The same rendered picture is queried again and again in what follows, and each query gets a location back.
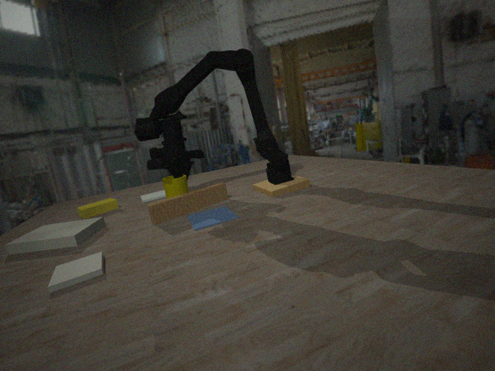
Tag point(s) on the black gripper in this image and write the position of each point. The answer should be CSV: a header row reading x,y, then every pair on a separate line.
x,y
177,166

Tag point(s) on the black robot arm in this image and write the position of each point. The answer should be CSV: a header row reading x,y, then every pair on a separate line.
x,y
169,101

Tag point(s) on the yellow cup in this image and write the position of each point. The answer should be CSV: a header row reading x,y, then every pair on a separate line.
x,y
175,187

